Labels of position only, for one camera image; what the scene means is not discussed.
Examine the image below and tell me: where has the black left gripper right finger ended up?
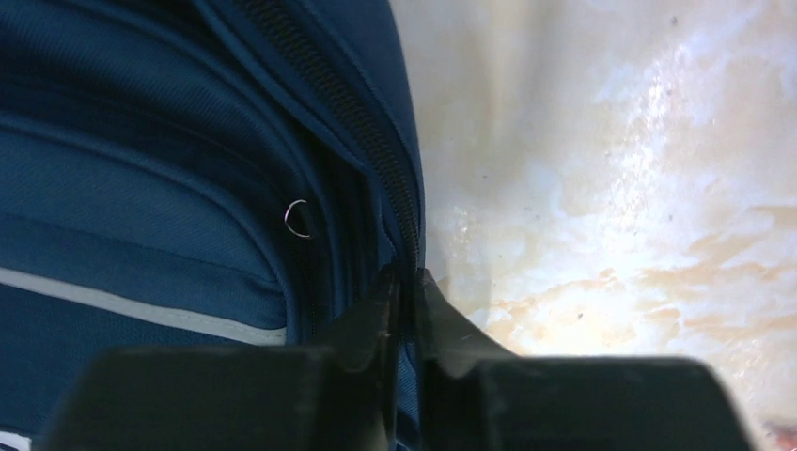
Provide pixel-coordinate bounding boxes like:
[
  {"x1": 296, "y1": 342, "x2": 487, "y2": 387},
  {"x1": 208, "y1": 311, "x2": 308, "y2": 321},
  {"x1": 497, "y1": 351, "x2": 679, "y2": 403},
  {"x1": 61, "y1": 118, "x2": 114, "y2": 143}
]
[{"x1": 414, "y1": 270, "x2": 753, "y2": 451}]

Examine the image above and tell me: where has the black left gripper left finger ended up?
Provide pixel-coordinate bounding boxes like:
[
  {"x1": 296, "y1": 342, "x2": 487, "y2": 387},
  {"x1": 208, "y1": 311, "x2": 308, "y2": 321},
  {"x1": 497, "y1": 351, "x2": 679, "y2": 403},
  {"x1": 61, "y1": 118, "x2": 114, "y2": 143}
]
[{"x1": 38, "y1": 265, "x2": 400, "y2": 450}]

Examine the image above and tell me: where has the navy blue student backpack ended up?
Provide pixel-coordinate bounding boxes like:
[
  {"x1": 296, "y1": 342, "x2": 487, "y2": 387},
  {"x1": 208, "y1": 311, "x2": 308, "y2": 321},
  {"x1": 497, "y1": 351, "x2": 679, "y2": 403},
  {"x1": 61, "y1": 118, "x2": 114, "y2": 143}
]
[{"x1": 1, "y1": 1, "x2": 424, "y2": 450}]

